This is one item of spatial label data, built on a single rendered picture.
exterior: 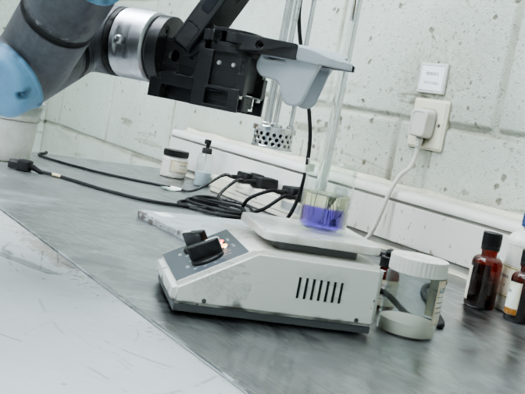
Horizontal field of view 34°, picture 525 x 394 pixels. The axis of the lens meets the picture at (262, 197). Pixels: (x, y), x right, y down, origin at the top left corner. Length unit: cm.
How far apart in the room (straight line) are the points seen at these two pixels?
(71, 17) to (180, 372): 35
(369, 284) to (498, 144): 59
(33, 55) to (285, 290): 33
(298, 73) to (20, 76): 26
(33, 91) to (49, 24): 7
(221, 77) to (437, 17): 72
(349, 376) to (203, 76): 34
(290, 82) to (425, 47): 71
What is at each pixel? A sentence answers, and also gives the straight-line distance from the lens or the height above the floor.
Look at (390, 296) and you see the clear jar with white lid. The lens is 87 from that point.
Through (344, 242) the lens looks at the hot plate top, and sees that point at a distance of 82.
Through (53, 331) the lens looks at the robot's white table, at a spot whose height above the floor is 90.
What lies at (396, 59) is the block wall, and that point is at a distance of 158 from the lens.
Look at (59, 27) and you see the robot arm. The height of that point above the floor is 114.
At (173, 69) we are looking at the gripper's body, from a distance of 91.
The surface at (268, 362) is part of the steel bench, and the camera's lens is 70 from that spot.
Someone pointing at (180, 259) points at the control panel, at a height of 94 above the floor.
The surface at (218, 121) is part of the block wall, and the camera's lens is 209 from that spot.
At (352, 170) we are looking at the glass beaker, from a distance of 84.
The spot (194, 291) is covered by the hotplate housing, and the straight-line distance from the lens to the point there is 79.
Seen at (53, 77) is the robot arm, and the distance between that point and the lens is 87.
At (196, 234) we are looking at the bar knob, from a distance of 86.
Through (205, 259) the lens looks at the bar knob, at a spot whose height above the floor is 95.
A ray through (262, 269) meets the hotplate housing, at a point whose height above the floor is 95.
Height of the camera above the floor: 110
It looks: 6 degrees down
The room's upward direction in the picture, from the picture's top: 11 degrees clockwise
